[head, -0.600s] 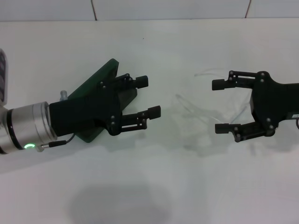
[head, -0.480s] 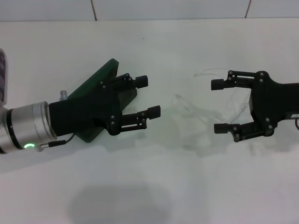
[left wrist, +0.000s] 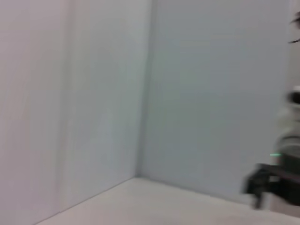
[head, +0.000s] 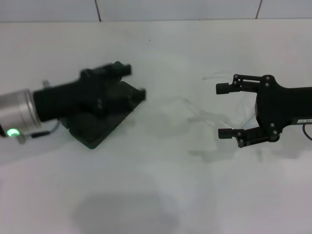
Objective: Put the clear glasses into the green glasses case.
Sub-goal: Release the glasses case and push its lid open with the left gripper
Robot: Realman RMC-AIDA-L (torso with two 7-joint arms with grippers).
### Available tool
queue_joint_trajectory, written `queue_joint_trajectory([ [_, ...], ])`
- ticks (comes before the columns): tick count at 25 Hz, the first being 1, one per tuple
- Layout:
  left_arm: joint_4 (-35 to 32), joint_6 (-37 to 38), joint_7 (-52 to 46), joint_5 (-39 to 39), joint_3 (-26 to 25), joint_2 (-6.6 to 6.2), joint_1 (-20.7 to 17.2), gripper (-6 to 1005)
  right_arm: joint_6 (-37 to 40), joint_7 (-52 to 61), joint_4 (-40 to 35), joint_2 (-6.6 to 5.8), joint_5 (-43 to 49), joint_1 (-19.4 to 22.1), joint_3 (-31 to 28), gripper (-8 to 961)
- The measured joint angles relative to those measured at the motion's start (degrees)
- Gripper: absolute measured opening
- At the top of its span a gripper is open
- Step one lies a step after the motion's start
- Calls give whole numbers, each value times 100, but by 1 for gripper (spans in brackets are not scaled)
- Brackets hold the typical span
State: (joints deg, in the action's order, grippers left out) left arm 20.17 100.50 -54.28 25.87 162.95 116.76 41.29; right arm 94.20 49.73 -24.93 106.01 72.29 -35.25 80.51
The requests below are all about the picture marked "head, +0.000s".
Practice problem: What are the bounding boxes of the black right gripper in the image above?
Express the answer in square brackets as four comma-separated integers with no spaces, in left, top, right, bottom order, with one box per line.
[215,74,312,148]

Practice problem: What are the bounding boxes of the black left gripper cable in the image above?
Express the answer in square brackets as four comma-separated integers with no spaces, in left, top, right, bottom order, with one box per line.
[18,121,60,145]

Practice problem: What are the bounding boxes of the clear white glasses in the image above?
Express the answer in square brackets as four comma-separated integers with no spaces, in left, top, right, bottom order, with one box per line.
[187,70,260,134]

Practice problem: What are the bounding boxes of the blue right gripper cable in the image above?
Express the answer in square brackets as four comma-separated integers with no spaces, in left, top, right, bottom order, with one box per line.
[302,123,312,141]

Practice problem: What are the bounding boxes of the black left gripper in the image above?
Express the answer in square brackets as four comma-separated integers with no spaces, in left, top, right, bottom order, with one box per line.
[33,61,147,122]

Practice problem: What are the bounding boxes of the green glasses case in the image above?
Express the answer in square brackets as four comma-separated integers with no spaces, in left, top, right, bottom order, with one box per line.
[59,80,147,150]

